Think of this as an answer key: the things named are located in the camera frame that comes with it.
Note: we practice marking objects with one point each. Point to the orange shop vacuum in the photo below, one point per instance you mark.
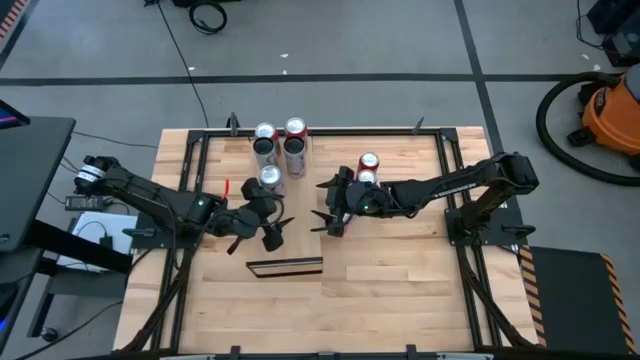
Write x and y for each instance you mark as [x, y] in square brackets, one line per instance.
[541, 125]
[610, 115]

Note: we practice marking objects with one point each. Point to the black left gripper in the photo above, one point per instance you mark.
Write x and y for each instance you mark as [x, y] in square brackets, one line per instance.
[262, 210]

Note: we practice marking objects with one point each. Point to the black aluminium table frame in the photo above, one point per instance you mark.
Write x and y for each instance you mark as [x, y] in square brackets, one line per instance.
[350, 132]

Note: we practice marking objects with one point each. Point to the black table clamp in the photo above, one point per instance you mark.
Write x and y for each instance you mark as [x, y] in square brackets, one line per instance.
[235, 350]
[232, 124]
[411, 350]
[419, 125]

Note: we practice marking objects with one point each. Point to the wooden shelf with black frame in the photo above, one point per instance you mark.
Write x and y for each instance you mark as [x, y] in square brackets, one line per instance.
[300, 235]

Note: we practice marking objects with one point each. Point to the black caster wheel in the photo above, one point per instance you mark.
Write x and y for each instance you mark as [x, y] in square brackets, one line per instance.
[49, 334]

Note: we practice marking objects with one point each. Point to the tall silver black-topped can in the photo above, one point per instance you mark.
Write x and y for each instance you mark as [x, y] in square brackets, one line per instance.
[265, 146]
[295, 160]

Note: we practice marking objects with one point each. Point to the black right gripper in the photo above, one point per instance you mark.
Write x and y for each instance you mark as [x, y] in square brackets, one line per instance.
[344, 200]

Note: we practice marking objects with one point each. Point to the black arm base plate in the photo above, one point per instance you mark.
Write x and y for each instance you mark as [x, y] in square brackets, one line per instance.
[460, 239]
[150, 242]

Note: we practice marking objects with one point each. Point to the small black charger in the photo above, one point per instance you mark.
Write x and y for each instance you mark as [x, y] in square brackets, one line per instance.
[106, 242]

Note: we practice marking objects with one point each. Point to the black equipment case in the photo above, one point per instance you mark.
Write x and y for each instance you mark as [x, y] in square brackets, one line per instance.
[620, 30]

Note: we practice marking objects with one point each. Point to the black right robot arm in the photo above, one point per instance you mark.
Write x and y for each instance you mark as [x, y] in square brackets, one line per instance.
[450, 185]

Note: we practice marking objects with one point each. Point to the silver diet cola can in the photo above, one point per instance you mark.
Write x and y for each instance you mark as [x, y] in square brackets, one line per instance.
[270, 175]

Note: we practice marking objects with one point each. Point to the black hazard-striped floor mat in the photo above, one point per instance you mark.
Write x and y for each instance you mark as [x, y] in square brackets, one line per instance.
[10, 17]
[570, 300]

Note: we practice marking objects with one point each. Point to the orange soda can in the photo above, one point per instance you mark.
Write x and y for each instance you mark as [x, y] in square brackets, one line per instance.
[295, 126]
[265, 130]

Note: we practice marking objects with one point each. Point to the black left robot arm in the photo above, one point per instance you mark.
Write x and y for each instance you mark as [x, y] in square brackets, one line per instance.
[145, 192]

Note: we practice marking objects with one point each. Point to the monitor with blue screen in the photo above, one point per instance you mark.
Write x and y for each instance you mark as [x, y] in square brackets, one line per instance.
[10, 117]

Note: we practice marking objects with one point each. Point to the black desk leg frame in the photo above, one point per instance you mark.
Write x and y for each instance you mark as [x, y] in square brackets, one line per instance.
[75, 245]

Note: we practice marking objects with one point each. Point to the red cola can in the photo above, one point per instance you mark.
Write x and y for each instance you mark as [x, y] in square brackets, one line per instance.
[367, 176]
[369, 161]

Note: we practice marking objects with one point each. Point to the white paper sheet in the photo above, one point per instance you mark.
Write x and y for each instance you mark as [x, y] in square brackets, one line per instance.
[90, 225]

